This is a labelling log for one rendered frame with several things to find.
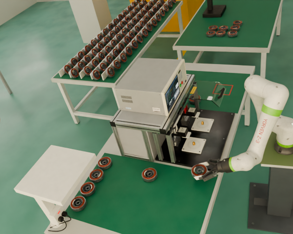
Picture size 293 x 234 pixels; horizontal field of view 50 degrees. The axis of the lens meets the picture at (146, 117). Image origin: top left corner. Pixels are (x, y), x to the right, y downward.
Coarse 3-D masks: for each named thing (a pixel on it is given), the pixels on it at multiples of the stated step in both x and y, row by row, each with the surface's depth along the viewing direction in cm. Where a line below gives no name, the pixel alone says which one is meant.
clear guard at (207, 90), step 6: (192, 84) 255; (198, 84) 253; (204, 84) 251; (210, 84) 250; (216, 84) 248; (198, 90) 247; (204, 90) 246; (210, 90) 244; (216, 90) 243; (186, 96) 244; (192, 96) 243; (198, 96) 241; (204, 96) 240; (210, 96) 238; (216, 96) 240; (222, 96) 244; (216, 102) 236
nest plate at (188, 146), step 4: (188, 140) 247; (192, 140) 246; (196, 140) 245; (200, 140) 244; (204, 140) 243; (184, 144) 244; (188, 144) 243; (192, 144) 243; (196, 144) 242; (200, 144) 241; (204, 144) 241; (184, 148) 241; (188, 148) 240; (192, 148) 240; (196, 148) 239; (200, 148) 238; (192, 152) 238; (196, 152) 236; (200, 152) 235
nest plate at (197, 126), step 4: (196, 120) 263; (200, 120) 262; (204, 120) 261; (208, 120) 260; (212, 120) 259; (196, 124) 259; (200, 124) 258; (204, 124) 257; (208, 124) 256; (192, 128) 257; (196, 128) 256; (200, 128) 255; (204, 128) 254; (208, 128) 253
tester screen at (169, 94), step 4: (176, 76) 227; (176, 80) 228; (172, 84) 221; (172, 88) 222; (168, 92) 217; (172, 92) 223; (168, 96) 218; (172, 96) 224; (168, 100) 218; (168, 104) 219; (172, 104) 226; (168, 108) 220
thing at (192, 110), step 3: (189, 108) 255; (192, 108) 254; (195, 108) 253; (189, 111) 252; (192, 111) 251; (195, 111) 252; (183, 114) 255; (186, 114) 254; (189, 114) 253; (192, 114) 252; (195, 114) 252; (198, 114) 253; (183, 117) 259
